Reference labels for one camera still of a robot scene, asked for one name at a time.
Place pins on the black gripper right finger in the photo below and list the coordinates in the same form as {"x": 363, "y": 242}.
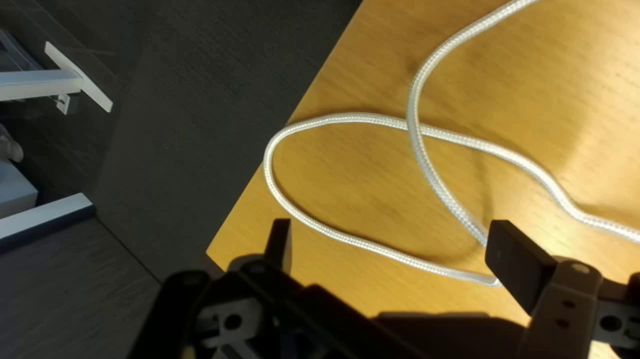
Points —
{"x": 556, "y": 293}

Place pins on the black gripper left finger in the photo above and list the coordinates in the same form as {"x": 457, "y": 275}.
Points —
{"x": 302, "y": 321}

